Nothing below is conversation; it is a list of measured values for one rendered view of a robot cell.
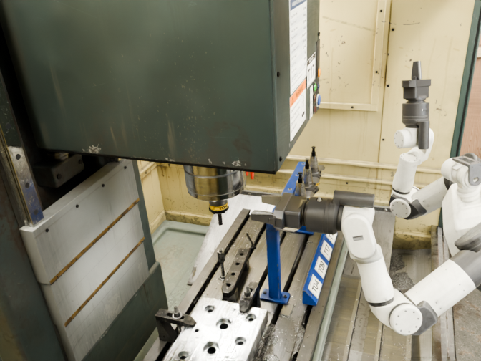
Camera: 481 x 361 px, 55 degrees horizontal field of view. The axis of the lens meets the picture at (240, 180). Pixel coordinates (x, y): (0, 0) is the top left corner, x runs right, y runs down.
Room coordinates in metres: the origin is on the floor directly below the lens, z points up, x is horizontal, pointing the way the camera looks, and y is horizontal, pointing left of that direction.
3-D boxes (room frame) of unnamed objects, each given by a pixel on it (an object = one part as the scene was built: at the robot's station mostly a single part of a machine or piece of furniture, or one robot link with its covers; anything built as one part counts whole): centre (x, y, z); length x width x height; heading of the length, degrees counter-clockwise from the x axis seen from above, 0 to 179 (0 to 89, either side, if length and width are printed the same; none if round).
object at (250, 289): (1.16, 0.00, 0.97); 0.13 x 0.03 x 0.15; 158
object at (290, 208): (0.98, -0.15, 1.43); 0.13 x 0.12 x 0.10; 158
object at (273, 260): (1.26, -0.09, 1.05); 0.10 x 0.05 x 0.30; 68
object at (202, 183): (1.06, 0.06, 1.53); 0.16 x 0.16 x 0.12
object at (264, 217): (0.97, -0.05, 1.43); 0.06 x 0.02 x 0.03; 68
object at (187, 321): (1.09, 0.24, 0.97); 0.13 x 0.03 x 0.15; 68
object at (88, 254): (1.23, 0.48, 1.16); 0.48 x 0.05 x 0.51; 158
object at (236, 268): (1.36, 0.04, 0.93); 0.26 x 0.05 x 0.06; 163
